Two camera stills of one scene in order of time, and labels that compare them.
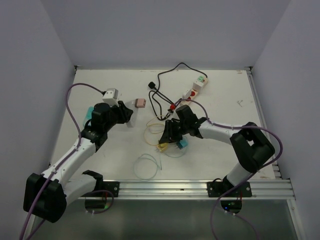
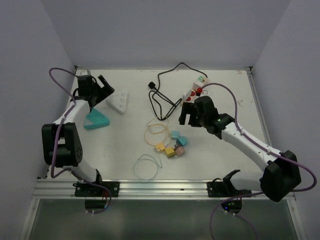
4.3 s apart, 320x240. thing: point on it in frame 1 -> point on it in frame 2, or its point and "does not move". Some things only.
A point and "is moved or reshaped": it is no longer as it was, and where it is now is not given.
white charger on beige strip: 187,94 does not move
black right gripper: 169,135 -> 188,108
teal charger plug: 182,143 does not move
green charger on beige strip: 201,78 does not move
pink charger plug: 140,103 -> 179,151
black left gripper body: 118,114 -> 98,92
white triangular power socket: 131,105 is moved or reshaped
